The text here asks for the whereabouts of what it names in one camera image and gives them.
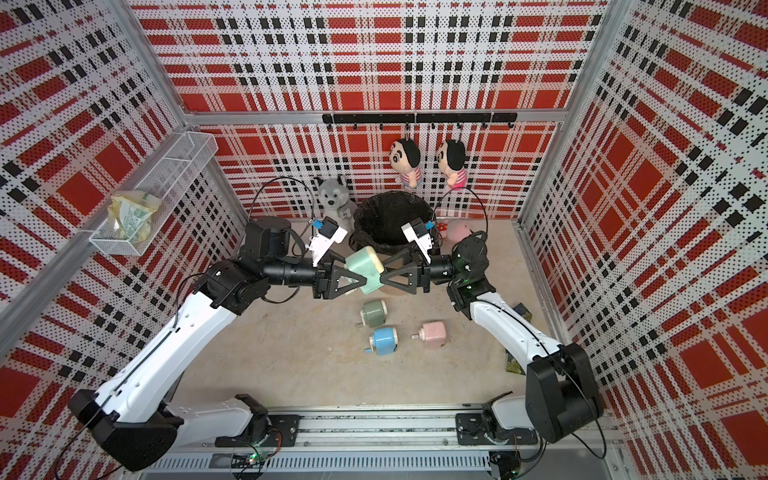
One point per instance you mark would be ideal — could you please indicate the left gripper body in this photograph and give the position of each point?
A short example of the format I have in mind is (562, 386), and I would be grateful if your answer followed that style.
(320, 284)

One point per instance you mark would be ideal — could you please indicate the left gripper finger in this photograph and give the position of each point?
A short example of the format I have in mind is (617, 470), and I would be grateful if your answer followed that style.
(336, 266)
(343, 281)

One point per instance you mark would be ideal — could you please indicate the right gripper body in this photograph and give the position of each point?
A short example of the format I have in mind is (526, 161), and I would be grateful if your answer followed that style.
(425, 276)

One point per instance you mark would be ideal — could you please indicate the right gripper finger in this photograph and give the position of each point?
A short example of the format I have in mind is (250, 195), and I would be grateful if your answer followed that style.
(401, 259)
(405, 278)

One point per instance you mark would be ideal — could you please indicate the light green pencil sharpener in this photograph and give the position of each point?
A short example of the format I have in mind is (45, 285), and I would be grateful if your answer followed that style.
(367, 262)

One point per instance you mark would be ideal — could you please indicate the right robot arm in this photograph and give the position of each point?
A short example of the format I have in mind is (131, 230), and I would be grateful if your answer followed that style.
(561, 394)

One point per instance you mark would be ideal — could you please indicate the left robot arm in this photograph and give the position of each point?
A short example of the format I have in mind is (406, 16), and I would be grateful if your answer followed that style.
(128, 415)

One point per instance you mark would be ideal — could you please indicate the black trash bag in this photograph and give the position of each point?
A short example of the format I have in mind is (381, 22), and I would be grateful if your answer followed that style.
(379, 218)

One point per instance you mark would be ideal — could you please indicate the pink plush toy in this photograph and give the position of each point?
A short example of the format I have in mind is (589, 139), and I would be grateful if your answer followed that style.
(453, 231)

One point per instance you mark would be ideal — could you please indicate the grey husky plush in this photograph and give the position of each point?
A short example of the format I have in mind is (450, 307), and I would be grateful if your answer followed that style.
(336, 202)

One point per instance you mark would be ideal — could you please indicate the left hanging cartoon doll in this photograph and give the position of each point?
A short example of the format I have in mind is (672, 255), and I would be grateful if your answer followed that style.
(405, 159)

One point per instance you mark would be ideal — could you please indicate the hanging cartoon doll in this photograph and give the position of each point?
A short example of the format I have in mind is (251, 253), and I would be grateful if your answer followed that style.
(405, 159)
(452, 157)

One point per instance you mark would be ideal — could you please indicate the right hanging cartoon doll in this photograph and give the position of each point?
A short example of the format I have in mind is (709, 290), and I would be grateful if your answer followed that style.
(452, 157)

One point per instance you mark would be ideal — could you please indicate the yellow green packet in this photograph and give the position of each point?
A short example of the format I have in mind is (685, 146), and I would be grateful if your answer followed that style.
(131, 214)

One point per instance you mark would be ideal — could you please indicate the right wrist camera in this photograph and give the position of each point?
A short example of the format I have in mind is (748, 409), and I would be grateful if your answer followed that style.
(418, 232)

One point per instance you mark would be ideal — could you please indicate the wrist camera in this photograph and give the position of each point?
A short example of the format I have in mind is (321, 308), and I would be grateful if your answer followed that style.
(329, 232)
(418, 232)

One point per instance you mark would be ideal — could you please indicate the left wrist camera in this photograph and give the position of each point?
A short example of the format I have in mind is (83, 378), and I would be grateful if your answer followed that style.
(329, 232)

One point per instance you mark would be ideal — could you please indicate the black hook rail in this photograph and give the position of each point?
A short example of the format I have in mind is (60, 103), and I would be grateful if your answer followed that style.
(356, 119)

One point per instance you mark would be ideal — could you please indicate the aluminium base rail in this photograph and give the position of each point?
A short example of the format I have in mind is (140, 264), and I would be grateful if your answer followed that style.
(391, 440)

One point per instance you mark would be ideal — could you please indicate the white wire wall basket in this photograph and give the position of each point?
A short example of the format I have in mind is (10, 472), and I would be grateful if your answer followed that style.
(169, 179)

